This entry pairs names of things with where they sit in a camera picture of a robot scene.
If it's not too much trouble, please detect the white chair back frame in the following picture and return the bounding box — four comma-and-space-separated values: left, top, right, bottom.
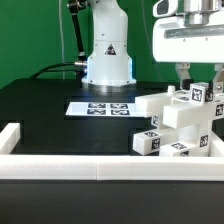
135, 86, 224, 121

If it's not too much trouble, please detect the white tagged cube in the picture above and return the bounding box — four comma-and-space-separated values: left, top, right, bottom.
189, 82, 213, 105

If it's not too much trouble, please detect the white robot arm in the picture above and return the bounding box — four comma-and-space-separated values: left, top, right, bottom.
82, 0, 224, 91

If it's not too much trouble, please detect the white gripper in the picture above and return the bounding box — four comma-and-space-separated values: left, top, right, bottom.
151, 0, 224, 94

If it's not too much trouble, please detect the white hanging cable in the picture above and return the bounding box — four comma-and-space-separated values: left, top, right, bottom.
58, 0, 66, 80

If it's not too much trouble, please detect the white U-shaped obstacle frame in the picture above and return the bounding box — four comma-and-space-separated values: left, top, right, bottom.
0, 123, 224, 181

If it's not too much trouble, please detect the white marker sheet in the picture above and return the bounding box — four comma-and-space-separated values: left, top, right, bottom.
65, 102, 140, 117

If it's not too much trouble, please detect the black cable bundle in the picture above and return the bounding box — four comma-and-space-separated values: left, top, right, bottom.
29, 61, 88, 80

